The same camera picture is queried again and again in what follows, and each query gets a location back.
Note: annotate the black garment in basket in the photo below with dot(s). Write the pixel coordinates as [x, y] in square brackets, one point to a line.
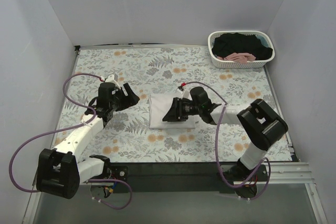
[229, 43]

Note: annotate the blue garment in basket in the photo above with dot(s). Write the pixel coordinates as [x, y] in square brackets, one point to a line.
[263, 41]

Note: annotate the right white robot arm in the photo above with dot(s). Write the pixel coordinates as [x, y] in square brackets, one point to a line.
[262, 124]

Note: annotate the floral table mat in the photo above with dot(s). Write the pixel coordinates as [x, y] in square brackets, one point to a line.
[128, 138]

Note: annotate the white t shirt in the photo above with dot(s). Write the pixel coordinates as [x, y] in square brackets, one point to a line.
[159, 107]

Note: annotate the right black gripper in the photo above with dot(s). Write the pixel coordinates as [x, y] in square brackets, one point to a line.
[178, 108]

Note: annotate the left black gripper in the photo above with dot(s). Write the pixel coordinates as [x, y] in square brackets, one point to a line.
[122, 97]

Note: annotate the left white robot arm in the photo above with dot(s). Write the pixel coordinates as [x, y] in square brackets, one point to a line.
[59, 170]

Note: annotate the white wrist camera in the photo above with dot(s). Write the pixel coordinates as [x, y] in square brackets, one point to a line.
[113, 78]
[184, 93]

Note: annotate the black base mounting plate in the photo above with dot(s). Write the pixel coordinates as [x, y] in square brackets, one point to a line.
[178, 177]

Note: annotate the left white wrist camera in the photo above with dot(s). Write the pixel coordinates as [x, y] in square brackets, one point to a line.
[113, 78]

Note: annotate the pink garment in basket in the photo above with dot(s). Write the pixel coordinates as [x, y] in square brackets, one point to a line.
[242, 58]

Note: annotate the white plastic laundry basket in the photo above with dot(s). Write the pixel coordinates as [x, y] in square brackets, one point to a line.
[230, 64]

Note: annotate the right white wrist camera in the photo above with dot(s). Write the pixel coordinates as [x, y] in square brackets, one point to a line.
[184, 93]

